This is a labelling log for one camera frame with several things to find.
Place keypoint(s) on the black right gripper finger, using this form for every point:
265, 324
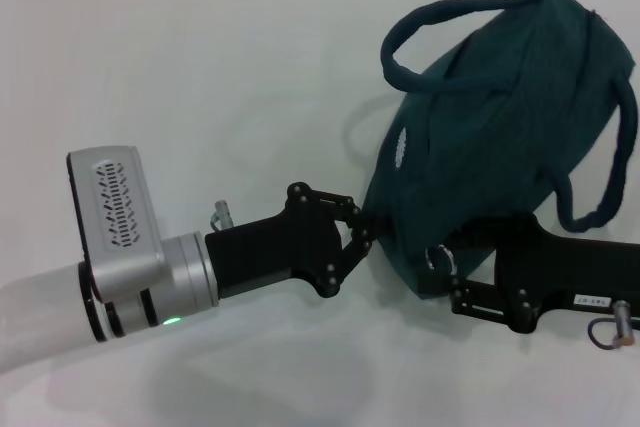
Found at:
480, 237
480, 299

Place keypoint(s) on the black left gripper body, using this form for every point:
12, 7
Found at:
275, 252

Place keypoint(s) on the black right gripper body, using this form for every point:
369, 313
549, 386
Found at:
575, 272

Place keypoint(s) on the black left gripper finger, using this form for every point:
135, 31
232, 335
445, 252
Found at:
345, 204
357, 252

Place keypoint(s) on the dark teal fabric bag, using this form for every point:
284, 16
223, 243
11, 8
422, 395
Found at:
500, 122

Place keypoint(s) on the silver port plug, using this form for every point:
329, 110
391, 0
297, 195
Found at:
222, 214
625, 322

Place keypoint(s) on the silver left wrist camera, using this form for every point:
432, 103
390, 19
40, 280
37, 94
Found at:
115, 212

